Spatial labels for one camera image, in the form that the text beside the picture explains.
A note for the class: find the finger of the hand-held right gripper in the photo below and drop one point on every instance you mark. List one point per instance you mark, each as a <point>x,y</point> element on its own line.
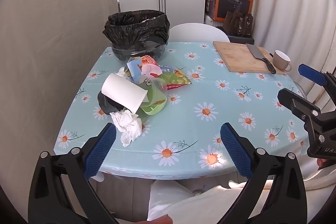
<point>296,103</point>
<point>312,74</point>

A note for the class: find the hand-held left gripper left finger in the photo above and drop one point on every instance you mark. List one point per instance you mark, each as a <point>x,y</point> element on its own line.
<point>101,150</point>

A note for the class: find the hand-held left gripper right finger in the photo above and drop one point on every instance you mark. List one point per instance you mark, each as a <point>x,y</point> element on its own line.
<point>236,150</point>

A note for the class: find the green frosted cup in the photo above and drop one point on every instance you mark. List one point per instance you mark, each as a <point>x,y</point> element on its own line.
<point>157,95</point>

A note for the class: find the green snack packet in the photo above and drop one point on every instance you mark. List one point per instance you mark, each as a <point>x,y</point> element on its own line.
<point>178,77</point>

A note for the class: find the clear bin with black bag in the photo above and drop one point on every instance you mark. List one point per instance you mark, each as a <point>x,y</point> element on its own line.
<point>136,29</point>

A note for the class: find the person's right hand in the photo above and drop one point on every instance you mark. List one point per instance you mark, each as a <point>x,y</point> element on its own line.
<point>322,163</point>

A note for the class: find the beige mug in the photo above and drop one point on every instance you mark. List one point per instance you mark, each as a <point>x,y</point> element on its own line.
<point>281,60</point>

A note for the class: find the crumpled white tissue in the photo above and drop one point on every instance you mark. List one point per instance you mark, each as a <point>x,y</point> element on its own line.
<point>127,127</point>

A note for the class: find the black plastic bag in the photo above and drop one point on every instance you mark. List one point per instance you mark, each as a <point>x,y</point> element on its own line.
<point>106,106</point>

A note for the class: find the white paper cup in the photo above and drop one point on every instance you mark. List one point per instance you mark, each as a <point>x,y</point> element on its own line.
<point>123,90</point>

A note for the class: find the white curtain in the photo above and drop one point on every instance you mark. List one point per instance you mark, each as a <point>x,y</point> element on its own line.
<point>288,3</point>

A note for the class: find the wooden cutting board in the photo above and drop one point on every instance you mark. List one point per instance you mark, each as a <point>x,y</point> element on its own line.
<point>233,56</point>

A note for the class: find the brown handbag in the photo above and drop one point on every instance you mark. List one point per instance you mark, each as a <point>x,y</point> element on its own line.
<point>237,23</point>

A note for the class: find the pink plastic toy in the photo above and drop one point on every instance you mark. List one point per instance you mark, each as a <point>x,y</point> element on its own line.
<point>151,70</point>

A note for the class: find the orange checkered wrapper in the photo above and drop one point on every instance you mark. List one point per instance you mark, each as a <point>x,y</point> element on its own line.
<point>149,59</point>

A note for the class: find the white chair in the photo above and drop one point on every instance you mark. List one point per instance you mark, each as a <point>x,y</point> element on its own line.
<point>199,32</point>

